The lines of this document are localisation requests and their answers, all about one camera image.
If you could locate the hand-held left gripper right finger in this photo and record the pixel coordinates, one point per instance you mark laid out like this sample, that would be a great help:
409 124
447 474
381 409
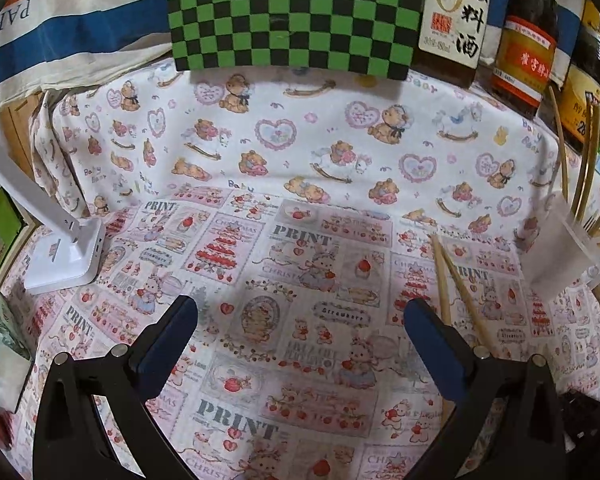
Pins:
432 350

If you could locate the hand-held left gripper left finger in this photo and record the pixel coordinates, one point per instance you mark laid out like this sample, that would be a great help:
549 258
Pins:
167 340

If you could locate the translucent plastic cup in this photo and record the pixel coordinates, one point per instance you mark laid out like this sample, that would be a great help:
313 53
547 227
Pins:
565 250

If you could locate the strawberry print cloth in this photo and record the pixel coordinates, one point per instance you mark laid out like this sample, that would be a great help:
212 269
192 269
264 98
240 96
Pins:
305 360

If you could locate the white desk lamp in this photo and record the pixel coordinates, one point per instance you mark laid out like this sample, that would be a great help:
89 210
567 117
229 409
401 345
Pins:
65 260

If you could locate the teal patterned tissue pack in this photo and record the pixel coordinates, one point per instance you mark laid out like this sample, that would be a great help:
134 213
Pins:
0 350

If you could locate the green printed box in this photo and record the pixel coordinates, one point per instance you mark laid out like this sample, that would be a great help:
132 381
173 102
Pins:
0 230

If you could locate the bear print cloth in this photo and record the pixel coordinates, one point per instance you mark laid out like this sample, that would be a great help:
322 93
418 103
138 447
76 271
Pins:
305 135

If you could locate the dark oyster sauce bottle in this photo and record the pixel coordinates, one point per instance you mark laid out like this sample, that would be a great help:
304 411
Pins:
585 90

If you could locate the red cap sesame oil bottle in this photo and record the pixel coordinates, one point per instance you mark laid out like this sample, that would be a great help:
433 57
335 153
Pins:
525 60

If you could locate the striped fabric backdrop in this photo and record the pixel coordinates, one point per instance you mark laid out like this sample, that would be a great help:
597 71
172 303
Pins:
55 35

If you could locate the cooking wine bottle white label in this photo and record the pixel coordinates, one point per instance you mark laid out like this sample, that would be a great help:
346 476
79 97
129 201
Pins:
455 20

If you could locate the green checkered box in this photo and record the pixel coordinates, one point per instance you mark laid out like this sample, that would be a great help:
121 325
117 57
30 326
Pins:
280 10

